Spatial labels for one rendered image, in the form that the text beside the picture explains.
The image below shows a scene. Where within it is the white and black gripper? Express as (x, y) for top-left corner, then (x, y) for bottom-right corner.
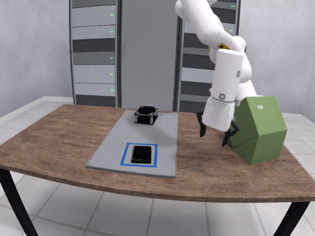
(196, 96), (239, 147)

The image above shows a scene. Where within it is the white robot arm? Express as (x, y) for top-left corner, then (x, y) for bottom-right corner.
(175, 0), (262, 107)

